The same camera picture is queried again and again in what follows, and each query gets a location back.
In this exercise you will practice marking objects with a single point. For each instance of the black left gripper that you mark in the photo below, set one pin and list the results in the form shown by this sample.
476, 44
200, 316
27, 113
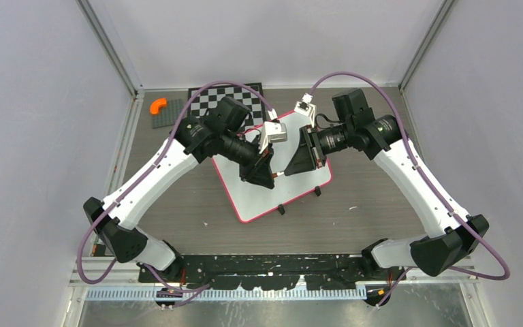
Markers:
258, 170

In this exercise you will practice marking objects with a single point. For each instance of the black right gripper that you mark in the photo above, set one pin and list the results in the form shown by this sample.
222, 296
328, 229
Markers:
308, 152

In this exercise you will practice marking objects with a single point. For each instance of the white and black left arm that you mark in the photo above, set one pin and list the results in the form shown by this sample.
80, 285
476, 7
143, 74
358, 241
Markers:
115, 219

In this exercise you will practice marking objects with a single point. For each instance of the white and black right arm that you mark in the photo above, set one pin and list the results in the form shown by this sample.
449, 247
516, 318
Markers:
448, 236

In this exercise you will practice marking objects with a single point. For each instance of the pink-framed whiteboard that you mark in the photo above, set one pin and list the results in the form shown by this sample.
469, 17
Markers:
251, 202

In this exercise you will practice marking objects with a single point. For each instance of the black white checkerboard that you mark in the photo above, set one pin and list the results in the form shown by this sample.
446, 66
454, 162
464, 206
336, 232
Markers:
207, 101

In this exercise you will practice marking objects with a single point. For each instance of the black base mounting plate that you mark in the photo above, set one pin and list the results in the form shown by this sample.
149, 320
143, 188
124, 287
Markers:
271, 272

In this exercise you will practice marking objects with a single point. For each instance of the grey lego baseplate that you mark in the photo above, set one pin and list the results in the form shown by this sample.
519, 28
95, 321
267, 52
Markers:
168, 115

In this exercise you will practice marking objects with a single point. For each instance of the orange curved block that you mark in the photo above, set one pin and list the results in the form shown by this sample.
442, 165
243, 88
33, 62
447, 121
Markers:
157, 105

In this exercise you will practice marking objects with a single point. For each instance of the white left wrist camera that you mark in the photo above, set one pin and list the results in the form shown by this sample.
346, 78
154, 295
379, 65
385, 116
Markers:
272, 132

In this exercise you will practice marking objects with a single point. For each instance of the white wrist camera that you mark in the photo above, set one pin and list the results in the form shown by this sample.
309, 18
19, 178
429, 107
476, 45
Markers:
306, 108
272, 132

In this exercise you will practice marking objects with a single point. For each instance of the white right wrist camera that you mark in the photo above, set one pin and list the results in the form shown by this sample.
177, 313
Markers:
306, 108

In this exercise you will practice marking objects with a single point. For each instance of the aluminium frame rail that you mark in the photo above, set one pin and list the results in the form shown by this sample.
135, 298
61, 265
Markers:
93, 265

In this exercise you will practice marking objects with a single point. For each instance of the white slotted cable duct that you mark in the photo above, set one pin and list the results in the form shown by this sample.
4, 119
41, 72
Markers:
155, 293

